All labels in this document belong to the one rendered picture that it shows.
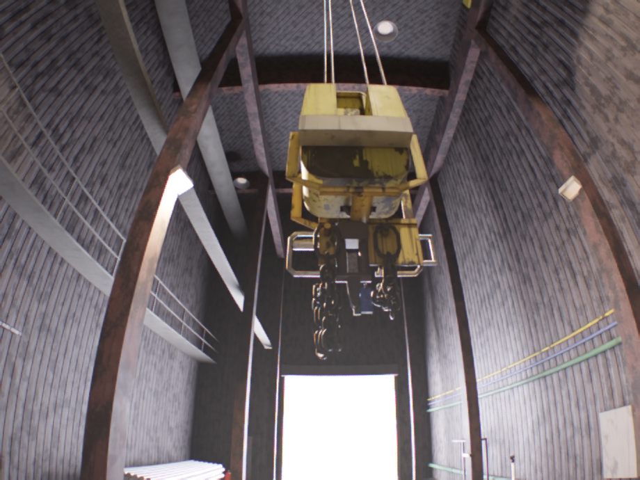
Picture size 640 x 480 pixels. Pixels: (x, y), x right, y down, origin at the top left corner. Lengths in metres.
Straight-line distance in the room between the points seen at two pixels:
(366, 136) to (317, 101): 0.23
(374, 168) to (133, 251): 3.07
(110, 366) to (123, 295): 0.73
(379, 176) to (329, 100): 0.35
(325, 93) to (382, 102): 0.21
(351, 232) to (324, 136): 0.32
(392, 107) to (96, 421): 3.28
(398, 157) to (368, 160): 0.10
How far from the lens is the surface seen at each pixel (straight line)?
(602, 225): 5.02
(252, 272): 9.57
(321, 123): 1.11
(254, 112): 9.80
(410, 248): 1.09
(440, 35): 13.61
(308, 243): 1.12
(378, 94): 1.29
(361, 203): 1.03
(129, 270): 3.67
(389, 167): 1.08
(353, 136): 1.11
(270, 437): 14.11
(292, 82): 12.99
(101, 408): 3.40
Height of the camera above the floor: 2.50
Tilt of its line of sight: 32 degrees up
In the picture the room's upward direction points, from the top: 1 degrees clockwise
